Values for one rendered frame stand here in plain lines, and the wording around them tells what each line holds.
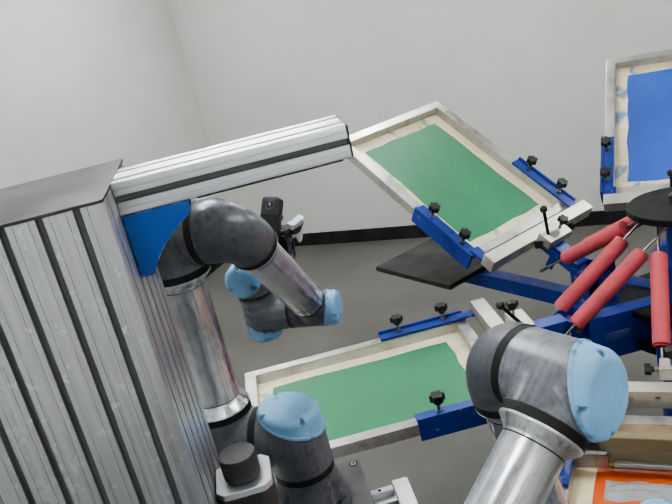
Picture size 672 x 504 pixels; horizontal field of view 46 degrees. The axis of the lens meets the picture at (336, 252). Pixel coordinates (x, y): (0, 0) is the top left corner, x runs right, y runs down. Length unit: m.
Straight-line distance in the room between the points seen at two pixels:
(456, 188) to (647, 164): 0.78
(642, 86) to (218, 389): 2.69
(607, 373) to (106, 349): 0.62
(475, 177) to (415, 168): 0.25
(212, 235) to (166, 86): 5.37
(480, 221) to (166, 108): 3.99
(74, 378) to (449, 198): 2.28
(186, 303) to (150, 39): 5.29
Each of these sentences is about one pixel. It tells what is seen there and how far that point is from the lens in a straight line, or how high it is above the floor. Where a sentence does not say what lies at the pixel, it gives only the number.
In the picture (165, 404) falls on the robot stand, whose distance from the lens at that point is 1.08.
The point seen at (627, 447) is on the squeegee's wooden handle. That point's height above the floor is 1.03.
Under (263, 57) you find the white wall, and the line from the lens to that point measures 6.60.
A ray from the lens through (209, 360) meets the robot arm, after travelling 1.48.
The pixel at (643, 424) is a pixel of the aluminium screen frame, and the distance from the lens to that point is 2.19.
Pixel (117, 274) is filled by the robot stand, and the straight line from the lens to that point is 1.01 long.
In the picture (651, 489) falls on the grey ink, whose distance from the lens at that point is 2.03.
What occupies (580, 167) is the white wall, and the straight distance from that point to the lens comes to 6.09.
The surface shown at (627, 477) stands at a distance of 2.07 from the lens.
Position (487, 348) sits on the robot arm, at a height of 1.70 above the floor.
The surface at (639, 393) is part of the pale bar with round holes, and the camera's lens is 2.22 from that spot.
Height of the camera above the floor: 2.23
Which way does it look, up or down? 20 degrees down
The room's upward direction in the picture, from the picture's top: 13 degrees counter-clockwise
